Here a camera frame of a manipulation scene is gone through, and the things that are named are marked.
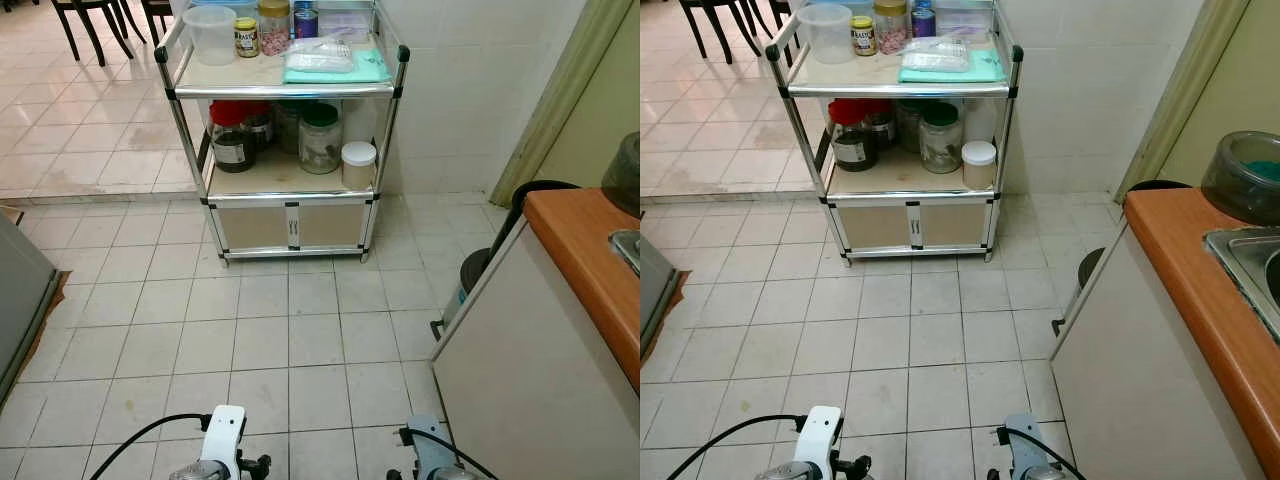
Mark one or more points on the clear lidded plastic box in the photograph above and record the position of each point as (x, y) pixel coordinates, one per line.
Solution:
(965, 18)
(345, 20)

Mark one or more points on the teal cloth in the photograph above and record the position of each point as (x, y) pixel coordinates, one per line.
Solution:
(370, 72)
(988, 71)

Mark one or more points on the stainless steel double sink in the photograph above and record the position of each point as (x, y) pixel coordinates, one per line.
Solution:
(628, 250)
(1240, 260)

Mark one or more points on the white kitchen cabinet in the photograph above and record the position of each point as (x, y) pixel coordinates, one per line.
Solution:
(530, 380)
(1140, 380)

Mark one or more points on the green door frame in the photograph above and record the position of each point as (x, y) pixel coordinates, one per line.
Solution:
(560, 100)
(1185, 100)

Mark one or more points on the white plastic bag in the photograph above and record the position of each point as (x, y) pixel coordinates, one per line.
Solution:
(937, 55)
(320, 56)

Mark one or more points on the gold-lid glass jar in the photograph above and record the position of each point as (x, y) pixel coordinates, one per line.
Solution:
(274, 30)
(890, 30)

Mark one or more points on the blue tin can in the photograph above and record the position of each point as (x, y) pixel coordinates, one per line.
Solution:
(306, 22)
(923, 21)

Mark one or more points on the small red-lid jar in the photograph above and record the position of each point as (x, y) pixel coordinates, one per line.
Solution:
(262, 125)
(883, 124)

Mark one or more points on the grey translucent bowl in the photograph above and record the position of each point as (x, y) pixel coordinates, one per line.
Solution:
(625, 175)
(1235, 185)

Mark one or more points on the white-lid plastic jar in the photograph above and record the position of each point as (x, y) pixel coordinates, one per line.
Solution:
(359, 165)
(979, 164)

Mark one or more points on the small yellow-lid jar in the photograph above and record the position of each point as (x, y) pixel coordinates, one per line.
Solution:
(246, 38)
(864, 37)

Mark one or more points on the green-lid glass jar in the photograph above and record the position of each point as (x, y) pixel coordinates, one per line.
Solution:
(941, 140)
(320, 140)

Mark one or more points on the aluminium kitchen shelf cart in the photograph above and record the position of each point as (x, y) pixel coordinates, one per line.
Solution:
(290, 90)
(905, 89)

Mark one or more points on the clear plastic tub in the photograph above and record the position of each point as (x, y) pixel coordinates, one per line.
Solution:
(210, 38)
(825, 36)

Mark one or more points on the black waste bin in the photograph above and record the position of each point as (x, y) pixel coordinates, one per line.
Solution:
(475, 268)
(1090, 265)

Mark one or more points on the dark wooden chair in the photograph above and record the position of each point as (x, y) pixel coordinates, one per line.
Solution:
(82, 5)
(150, 10)
(775, 8)
(705, 5)

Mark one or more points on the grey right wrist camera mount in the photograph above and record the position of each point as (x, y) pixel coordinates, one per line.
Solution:
(1027, 448)
(432, 450)

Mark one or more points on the large red-lid dark jar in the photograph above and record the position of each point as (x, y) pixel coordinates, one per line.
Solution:
(231, 140)
(852, 140)

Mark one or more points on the dark glass jar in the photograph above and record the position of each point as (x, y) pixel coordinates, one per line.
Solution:
(908, 124)
(288, 125)

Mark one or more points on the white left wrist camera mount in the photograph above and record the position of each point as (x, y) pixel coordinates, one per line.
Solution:
(822, 430)
(224, 430)

